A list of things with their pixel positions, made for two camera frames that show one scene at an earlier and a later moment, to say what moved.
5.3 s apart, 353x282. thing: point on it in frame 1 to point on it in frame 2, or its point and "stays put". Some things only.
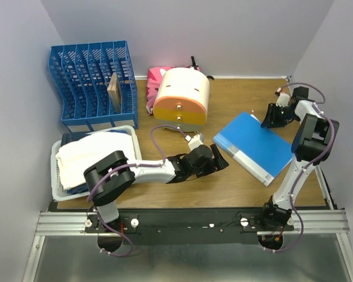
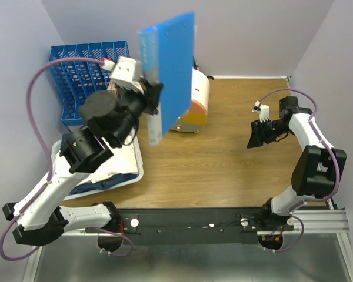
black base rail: [192, 227] stays put
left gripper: [215, 164] to [151, 96]
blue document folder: [256, 148] to [167, 54]
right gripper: [270, 116] to [258, 136]
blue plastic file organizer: [82, 73] stays put
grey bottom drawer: [185, 126] stays put
